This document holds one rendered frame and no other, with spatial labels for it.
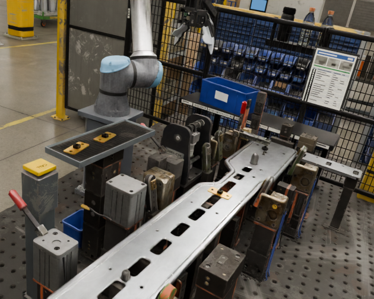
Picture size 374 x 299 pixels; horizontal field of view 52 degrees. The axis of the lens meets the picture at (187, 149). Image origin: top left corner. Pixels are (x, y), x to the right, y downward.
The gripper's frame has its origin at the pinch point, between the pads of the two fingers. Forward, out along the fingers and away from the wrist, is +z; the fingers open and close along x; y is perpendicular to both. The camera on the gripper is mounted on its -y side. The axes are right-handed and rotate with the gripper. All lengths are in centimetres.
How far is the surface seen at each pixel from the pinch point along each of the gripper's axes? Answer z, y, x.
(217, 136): 34.9, -16.6, 8.7
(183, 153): 34.9, 9.6, 7.7
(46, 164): 28, 59, -6
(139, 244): 44, 51, 21
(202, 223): 44, 31, 29
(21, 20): 107, -416, -641
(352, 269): 74, -26, 74
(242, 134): 37, -34, 13
